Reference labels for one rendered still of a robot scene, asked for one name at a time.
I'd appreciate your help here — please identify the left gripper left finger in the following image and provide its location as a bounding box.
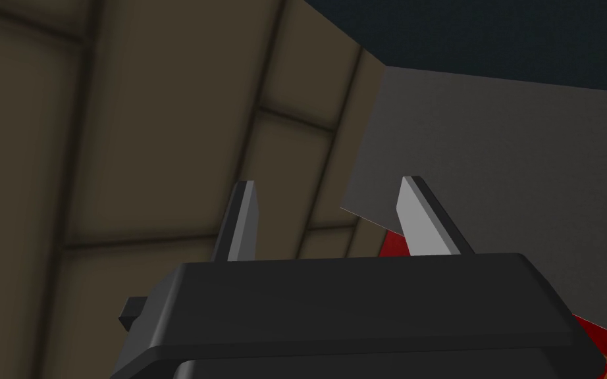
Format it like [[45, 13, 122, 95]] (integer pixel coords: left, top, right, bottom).
[[211, 180, 259, 263]]

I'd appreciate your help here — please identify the red rug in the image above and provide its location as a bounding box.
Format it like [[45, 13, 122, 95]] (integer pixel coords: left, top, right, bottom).
[[379, 229, 607, 379]]

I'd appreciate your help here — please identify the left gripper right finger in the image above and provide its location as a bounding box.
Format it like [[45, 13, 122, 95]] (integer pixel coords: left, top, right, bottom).
[[395, 176, 477, 258]]

